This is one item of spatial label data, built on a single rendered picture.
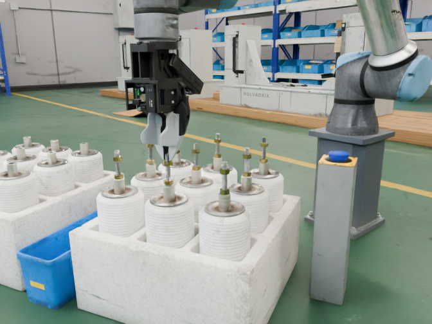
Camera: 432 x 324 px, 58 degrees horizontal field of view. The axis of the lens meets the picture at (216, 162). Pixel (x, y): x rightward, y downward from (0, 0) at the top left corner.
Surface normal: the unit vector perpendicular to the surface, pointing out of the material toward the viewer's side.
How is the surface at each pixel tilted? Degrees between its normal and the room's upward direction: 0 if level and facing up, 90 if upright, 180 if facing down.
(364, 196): 90
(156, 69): 90
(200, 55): 90
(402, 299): 0
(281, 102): 90
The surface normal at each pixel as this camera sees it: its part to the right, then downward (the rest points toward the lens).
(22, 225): 0.90, 0.11
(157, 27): 0.24, 0.25
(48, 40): 0.65, 0.19
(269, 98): -0.76, 0.18
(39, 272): -0.43, 0.27
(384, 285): -0.01, -0.97
